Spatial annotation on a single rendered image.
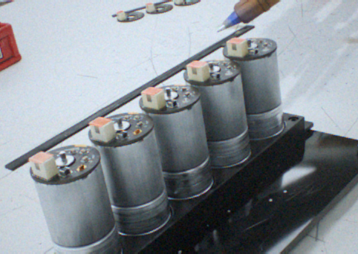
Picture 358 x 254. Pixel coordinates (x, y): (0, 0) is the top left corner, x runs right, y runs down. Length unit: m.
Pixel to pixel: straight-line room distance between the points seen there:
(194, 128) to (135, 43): 0.27
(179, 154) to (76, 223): 0.06
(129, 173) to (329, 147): 0.11
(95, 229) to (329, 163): 0.12
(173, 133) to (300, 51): 0.22
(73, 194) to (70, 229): 0.01
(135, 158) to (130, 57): 0.26
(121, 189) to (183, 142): 0.03
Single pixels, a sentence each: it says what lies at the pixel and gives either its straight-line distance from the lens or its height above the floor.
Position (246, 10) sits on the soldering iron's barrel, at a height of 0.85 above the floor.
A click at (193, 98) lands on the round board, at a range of 0.26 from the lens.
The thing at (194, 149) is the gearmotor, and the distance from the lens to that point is 0.26.
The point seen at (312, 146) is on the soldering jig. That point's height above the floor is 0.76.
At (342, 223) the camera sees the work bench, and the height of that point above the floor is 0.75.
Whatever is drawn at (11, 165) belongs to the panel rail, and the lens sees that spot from 0.24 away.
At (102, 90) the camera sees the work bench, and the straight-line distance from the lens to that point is 0.45.
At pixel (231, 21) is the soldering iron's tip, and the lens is 0.23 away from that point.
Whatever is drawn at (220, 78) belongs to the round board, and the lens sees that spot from 0.27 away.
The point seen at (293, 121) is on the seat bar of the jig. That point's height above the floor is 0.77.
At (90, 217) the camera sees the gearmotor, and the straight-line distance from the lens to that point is 0.23.
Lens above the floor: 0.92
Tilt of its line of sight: 27 degrees down
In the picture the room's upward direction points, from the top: 10 degrees counter-clockwise
